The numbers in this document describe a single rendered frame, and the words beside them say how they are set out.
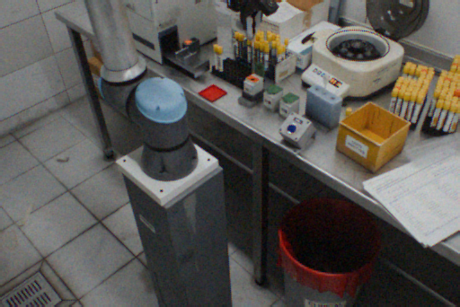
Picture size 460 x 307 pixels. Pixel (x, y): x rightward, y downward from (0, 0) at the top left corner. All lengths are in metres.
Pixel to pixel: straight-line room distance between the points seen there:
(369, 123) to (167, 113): 0.60
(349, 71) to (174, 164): 0.61
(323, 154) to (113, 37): 0.63
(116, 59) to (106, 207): 1.38
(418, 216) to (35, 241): 1.78
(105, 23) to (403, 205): 0.81
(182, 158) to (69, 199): 1.42
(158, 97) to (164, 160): 0.17
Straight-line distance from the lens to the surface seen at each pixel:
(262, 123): 1.40
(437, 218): 1.20
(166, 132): 1.12
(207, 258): 1.48
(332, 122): 1.37
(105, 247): 2.28
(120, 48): 1.14
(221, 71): 1.60
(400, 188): 1.24
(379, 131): 1.38
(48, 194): 2.61
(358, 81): 1.48
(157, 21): 1.63
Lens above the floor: 1.76
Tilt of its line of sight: 42 degrees down
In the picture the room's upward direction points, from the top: 3 degrees counter-clockwise
